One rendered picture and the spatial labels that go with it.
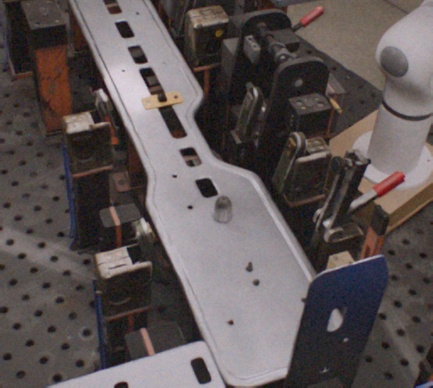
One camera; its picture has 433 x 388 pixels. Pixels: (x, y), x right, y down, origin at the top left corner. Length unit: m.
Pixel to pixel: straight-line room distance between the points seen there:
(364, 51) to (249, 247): 2.34
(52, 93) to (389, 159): 0.81
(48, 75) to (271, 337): 0.92
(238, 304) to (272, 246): 0.14
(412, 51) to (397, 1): 2.48
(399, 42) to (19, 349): 0.95
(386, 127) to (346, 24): 2.05
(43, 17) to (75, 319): 0.68
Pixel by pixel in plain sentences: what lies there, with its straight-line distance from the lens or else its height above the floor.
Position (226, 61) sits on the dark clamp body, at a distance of 1.66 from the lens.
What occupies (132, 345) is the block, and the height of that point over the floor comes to 0.98.
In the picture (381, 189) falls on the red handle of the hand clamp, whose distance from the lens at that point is 1.30.
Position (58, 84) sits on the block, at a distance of 1.89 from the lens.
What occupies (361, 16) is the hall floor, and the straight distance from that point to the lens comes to 3.83.
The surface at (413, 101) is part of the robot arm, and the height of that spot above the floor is 1.03.
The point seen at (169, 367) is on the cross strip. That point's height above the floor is 1.00.
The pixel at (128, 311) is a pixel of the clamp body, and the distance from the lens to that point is 1.34.
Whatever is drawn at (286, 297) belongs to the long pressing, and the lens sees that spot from 1.28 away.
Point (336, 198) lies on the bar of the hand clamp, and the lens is 1.28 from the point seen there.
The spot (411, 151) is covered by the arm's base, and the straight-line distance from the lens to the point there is 1.77.
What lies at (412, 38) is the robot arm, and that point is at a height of 1.20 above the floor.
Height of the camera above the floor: 2.02
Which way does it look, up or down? 45 degrees down
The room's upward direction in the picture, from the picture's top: 4 degrees clockwise
